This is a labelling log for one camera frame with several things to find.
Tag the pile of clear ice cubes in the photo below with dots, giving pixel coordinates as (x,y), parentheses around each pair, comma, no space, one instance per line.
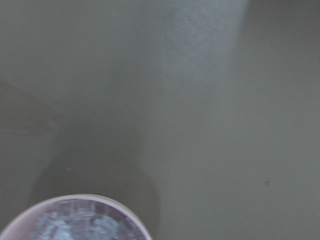
(84,219)

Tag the pink bowl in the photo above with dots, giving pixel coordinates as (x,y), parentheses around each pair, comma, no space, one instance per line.
(23,224)

